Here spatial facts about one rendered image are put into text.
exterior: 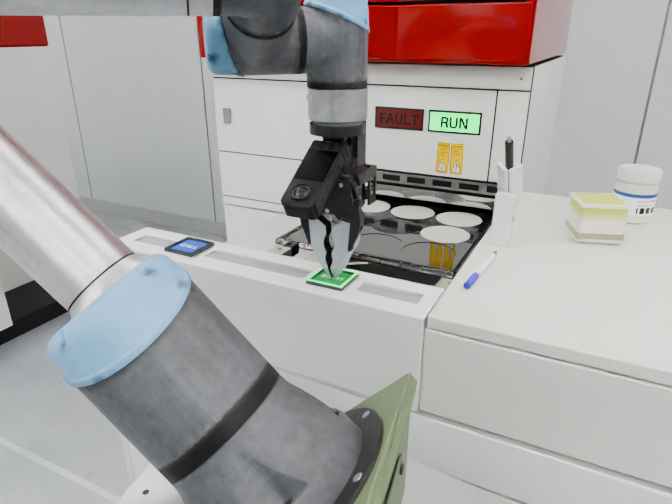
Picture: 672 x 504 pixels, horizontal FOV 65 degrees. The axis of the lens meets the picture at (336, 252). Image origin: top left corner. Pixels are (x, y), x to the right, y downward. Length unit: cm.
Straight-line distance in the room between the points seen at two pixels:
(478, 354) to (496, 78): 69
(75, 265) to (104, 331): 17
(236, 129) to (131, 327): 115
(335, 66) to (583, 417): 49
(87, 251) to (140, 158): 346
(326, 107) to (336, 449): 40
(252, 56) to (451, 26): 63
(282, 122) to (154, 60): 241
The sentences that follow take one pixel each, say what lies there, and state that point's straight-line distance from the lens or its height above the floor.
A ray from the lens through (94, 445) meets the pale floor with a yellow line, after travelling 206.
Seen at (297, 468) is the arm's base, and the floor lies 100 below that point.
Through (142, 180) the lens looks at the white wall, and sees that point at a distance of 406.
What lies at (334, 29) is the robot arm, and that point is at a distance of 65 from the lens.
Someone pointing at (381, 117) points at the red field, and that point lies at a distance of 128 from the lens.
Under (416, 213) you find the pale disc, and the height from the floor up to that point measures 90.
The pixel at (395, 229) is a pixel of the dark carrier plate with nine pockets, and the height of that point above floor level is 90.
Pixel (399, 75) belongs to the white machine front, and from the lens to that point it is 126.
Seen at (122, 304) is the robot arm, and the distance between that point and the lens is 40.
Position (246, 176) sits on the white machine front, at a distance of 152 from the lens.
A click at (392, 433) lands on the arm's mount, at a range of 43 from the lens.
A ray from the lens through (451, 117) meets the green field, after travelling 123.
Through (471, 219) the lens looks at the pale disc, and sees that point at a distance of 121.
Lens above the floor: 128
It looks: 22 degrees down
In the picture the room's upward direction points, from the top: straight up
